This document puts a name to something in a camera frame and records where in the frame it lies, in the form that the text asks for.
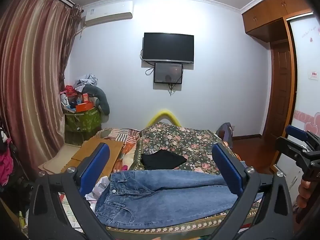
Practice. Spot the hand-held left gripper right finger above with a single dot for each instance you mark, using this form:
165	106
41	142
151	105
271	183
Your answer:
228	170

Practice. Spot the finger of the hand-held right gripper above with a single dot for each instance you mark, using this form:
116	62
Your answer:
291	146
297	132

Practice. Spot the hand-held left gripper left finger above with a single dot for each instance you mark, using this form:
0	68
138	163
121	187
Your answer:
98	163

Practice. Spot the blue denim pants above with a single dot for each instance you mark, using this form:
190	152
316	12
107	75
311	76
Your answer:
162	201

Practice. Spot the person's right hand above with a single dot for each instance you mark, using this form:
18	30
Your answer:
304	192

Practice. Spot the cardboard sheet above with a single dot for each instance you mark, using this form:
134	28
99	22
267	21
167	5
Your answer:
85	150

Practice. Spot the white cabinet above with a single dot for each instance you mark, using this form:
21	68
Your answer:
287	165

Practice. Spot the white crumpled cloth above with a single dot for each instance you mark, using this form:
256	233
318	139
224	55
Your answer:
98	188

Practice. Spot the striped orange bedding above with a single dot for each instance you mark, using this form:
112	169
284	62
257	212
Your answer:
126	140

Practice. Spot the grey backpack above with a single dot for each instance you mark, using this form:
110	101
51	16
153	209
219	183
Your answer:
225	131

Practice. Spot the brown wooden door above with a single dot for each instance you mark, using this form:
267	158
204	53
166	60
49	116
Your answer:
281	92

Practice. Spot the green storage box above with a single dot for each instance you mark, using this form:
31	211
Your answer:
83	121

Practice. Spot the green floral blanket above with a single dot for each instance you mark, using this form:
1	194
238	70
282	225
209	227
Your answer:
187	140

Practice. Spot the orange box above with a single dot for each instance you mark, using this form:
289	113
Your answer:
84	107

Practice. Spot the grey long pillow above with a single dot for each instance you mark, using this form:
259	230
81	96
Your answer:
102	100

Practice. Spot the black folded cloth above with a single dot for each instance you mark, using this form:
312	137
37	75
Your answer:
162	160

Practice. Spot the white wardrobe door with hearts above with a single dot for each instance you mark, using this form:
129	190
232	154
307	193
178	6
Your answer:
306	55

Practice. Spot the red bag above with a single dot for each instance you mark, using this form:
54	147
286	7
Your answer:
70	90

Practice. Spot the pile of pale clothes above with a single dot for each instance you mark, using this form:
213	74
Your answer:
86	81

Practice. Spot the pink hanging clothes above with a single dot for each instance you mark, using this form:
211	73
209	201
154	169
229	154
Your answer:
5	165

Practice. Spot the striped pink curtain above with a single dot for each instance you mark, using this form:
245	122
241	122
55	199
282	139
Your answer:
32	67

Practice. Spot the wooden overhead cabinet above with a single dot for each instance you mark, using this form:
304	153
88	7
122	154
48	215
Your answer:
267	12

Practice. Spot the white air conditioner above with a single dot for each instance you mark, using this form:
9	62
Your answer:
107	13

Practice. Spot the small black wall monitor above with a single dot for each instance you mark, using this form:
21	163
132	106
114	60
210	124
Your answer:
168	73

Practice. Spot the large black wall television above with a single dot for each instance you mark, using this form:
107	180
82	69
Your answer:
168	47

